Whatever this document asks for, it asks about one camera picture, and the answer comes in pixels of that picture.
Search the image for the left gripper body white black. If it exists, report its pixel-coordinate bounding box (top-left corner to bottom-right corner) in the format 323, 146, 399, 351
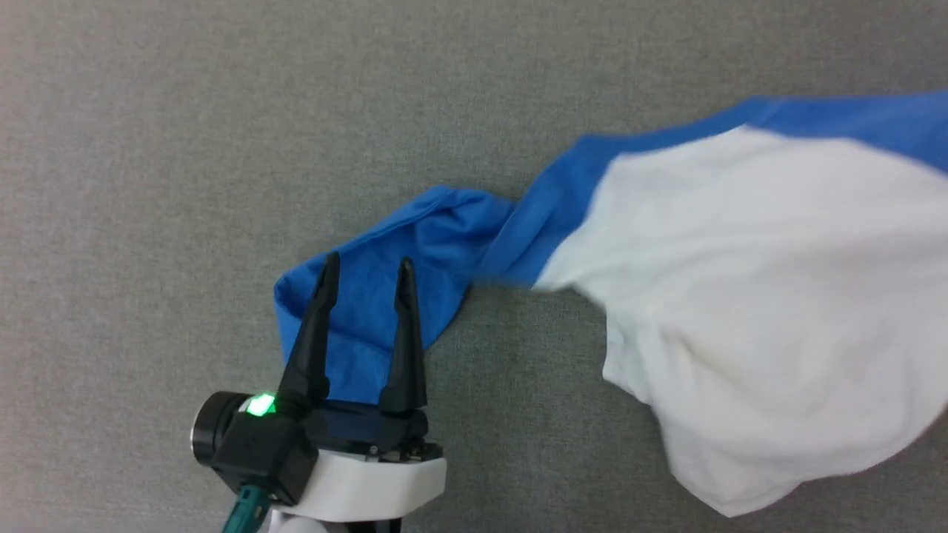
270, 400, 449, 533

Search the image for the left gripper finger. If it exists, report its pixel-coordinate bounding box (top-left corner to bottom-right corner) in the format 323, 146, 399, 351
276, 252, 342, 419
378, 257, 429, 415

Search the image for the blue and white t-shirt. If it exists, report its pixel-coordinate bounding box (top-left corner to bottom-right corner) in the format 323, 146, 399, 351
273, 90, 948, 519

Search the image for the grey fabric work surface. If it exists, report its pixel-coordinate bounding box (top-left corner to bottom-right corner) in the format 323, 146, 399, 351
0, 0, 948, 533

